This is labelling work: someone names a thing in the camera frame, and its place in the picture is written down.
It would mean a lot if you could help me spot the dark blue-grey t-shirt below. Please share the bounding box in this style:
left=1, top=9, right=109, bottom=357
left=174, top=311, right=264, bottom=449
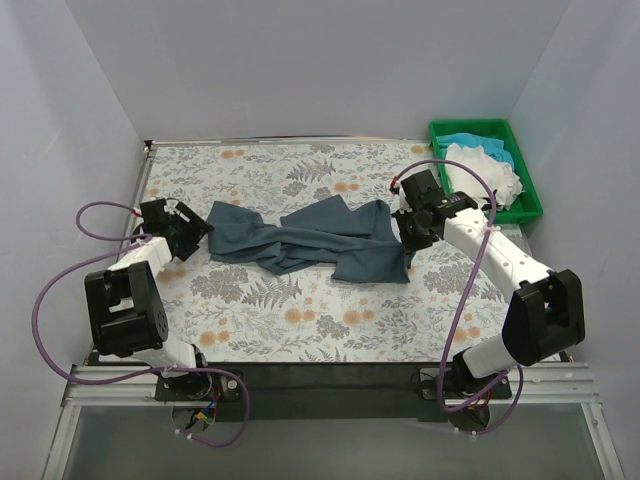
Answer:
left=207, top=195, right=412, bottom=284

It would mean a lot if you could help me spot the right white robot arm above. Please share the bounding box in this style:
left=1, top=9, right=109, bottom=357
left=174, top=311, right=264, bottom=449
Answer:
left=390, top=170, right=586, bottom=398

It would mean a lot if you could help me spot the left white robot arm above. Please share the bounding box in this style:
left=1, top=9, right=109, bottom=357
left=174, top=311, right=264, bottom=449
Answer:
left=84, top=197, right=213, bottom=400

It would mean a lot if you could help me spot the white t-shirt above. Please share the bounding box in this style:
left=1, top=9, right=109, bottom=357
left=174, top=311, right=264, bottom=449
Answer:
left=444, top=143, right=523, bottom=210

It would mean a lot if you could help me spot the light blue t-shirt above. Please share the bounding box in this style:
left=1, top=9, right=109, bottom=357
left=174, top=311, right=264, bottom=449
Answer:
left=436, top=132, right=515, bottom=169

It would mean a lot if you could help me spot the green plastic bin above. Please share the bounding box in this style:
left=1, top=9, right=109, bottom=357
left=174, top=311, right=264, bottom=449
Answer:
left=429, top=119, right=543, bottom=224

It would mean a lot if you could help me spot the floral patterned table mat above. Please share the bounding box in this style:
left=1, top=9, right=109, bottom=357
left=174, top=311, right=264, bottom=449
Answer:
left=143, top=142, right=508, bottom=363

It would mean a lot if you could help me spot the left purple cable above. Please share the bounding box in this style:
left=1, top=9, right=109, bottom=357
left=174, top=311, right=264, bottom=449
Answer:
left=32, top=201, right=251, bottom=448

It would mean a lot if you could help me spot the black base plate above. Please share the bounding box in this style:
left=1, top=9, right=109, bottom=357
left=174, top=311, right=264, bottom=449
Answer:
left=216, top=362, right=447, bottom=423

